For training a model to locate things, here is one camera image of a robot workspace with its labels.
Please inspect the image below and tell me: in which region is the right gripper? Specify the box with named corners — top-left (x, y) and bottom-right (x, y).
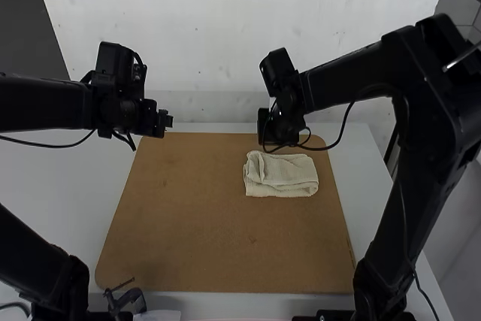
top-left (256, 91), bottom-right (307, 146)

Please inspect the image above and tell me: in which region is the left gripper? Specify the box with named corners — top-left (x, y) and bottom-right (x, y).
top-left (98, 89), bottom-right (175, 140)

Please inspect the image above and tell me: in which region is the pale towel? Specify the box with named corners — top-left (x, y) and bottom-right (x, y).
top-left (242, 150), bottom-right (320, 198)

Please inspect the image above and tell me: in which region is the cork mat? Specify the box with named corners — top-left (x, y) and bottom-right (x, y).
top-left (95, 132), bottom-right (357, 295)

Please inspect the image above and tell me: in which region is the black clamp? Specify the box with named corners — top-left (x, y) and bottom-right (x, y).
top-left (103, 277), bottom-right (147, 316)

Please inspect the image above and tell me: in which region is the dark base panel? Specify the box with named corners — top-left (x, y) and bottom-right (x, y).
top-left (292, 309), bottom-right (356, 321)

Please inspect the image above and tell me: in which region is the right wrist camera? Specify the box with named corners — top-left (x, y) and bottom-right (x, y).
top-left (259, 47), bottom-right (301, 97)

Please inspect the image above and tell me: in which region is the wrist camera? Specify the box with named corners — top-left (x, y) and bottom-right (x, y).
top-left (95, 41), bottom-right (148, 91)
top-left (259, 47), bottom-right (301, 97)

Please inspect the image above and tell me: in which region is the black cable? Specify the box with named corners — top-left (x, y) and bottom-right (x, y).
top-left (412, 270), bottom-right (440, 321)
top-left (0, 127), bottom-right (99, 150)
top-left (298, 83), bottom-right (398, 153)

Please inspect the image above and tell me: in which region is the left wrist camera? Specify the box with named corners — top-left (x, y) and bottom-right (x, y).
top-left (95, 41), bottom-right (148, 91)

